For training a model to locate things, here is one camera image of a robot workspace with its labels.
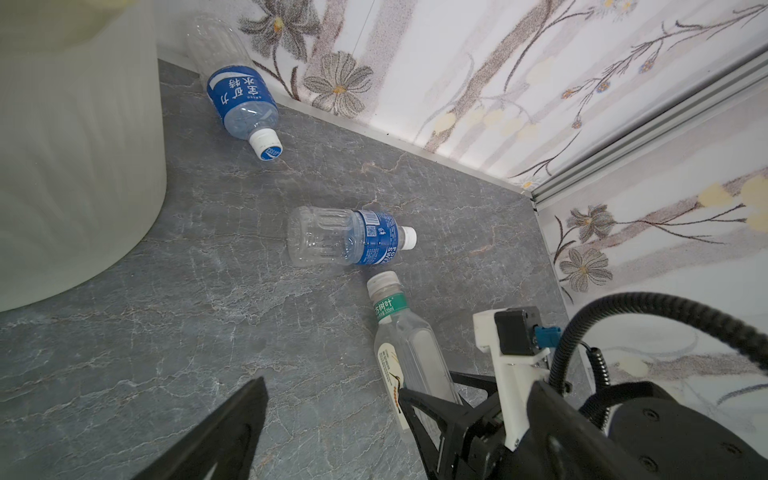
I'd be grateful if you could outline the green label clear bottle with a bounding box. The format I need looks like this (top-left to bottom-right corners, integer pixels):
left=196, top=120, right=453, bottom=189
left=367, top=271, right=461, bottom=438

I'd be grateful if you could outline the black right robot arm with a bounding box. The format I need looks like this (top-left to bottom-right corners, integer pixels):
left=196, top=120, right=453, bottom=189
left=396, top=292, right=767, bottom=479

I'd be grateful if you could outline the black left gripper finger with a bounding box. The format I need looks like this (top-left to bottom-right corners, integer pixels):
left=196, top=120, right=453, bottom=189
left=135, top=378, right=269, bottom=479

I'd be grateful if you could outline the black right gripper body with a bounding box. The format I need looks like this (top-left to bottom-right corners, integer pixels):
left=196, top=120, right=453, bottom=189
left=398, top=306, right=561, bottom=479

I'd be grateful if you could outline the white bin with yellow liner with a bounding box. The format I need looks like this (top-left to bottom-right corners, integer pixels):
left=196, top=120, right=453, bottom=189
left=1, top=1, right=167, bottom=310

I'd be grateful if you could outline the clear bottle blue label top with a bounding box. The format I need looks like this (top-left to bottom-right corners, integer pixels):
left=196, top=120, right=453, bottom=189
left=287, top=206, right=418, bottom=267

